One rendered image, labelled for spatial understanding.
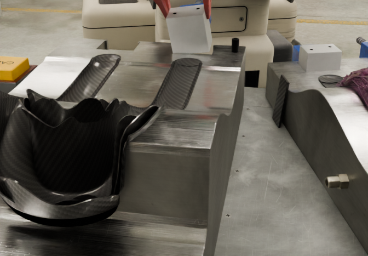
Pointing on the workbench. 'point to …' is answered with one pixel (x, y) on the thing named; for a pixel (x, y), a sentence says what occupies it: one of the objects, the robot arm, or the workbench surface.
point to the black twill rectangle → (280, 100)
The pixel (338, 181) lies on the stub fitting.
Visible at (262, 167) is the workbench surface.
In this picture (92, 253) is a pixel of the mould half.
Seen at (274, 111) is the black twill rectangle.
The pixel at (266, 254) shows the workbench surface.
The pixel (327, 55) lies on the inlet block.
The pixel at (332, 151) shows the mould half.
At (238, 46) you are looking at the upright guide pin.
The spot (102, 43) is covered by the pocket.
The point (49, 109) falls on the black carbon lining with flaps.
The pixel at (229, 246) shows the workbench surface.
